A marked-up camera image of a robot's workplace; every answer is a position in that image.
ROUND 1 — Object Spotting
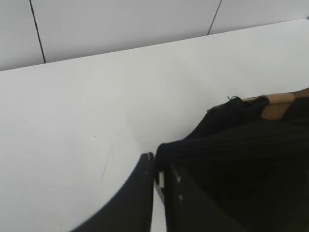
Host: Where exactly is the black canvas tote bag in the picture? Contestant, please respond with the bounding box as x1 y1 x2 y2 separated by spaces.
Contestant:
155 97 309 232

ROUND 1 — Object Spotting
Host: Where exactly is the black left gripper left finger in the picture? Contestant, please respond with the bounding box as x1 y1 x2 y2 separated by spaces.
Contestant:
74 153 154 232

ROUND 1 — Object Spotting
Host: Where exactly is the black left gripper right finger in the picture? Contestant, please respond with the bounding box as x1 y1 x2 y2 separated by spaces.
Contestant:
164 164 217 232

